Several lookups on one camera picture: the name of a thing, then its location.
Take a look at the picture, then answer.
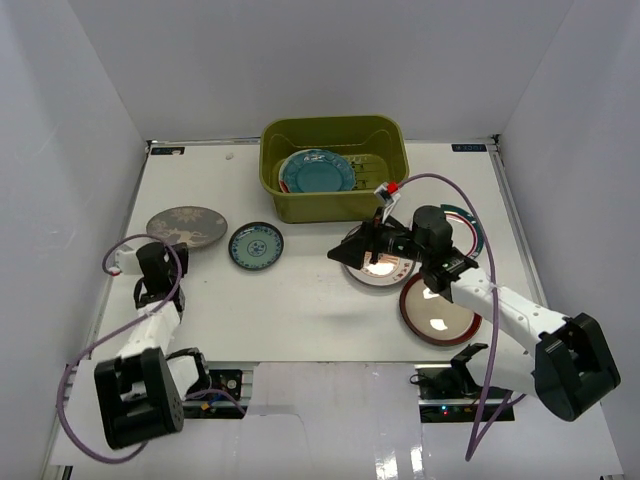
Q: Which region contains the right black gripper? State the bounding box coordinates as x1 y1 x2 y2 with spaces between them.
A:
327 208 430 271

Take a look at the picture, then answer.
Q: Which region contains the grey deer snowflake plate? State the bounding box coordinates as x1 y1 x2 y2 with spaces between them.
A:
146 206 228 249

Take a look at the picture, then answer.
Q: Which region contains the teal scalloped plate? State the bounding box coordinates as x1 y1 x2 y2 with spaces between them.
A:
278 149 356 194

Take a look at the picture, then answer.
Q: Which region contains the red and teal floral plate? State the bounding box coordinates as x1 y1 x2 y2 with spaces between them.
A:
278 176 289 193

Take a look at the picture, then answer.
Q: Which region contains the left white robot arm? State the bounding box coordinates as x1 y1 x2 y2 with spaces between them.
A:
94 242 212 450

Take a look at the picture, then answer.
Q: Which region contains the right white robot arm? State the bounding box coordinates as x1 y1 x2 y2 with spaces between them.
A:
327 206 621 421

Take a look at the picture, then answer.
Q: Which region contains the olive green plastic bin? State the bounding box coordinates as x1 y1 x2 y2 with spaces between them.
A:
259 115 409 224

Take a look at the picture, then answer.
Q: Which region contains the white orange sunburst plate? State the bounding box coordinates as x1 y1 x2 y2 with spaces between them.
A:
342 251 416 288

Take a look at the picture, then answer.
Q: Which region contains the small blue patterned plate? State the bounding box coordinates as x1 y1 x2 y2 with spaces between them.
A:
228 222 284 271

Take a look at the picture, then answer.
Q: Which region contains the beige plate dark red rim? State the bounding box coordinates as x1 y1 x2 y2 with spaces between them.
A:
399 274 482 347

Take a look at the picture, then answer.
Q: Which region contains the white plate green rim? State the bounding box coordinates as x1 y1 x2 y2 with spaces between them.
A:
440 204 485 259

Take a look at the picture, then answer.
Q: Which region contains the left table corner label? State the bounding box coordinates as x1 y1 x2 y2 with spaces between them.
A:
150 146 185 156

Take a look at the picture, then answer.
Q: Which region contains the table corner label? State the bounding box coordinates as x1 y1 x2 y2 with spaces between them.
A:
150 146 185 156
451 143 487 153

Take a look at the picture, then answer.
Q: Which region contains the right table corner label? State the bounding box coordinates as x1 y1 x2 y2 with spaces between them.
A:
451 143 487 153

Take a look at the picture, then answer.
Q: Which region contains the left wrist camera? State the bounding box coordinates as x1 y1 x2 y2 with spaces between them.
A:
107 249 141 277

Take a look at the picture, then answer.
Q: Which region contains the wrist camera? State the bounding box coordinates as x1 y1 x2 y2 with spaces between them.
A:
374 182 401 222
107 249 141 277

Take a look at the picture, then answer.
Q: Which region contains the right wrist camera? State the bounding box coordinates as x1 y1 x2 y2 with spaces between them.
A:
374 182 401 222

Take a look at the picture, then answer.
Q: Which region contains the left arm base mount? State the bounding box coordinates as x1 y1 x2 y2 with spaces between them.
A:
183 369 252 420

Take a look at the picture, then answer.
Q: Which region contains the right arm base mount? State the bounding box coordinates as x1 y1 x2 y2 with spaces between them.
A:
409 363 516 424

